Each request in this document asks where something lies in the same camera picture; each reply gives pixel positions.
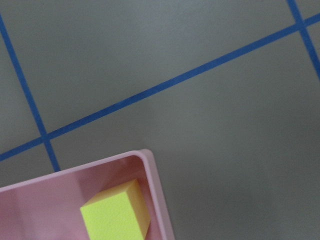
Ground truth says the yellow foam block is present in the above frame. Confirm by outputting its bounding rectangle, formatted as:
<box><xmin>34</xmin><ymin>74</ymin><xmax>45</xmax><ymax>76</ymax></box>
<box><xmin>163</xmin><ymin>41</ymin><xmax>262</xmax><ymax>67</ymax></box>
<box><xmin>80</xmin><ymin>179</ymin><xmax>151</xmax><ymax>240</ymax></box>

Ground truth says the pink plastic bin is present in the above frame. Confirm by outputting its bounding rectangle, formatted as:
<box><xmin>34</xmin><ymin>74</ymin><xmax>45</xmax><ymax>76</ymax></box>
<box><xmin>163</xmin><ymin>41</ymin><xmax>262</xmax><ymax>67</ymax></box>
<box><xmin>0</xmin><ymin>149</ymin><xmax>175</xmax><ymax>240</ymax></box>

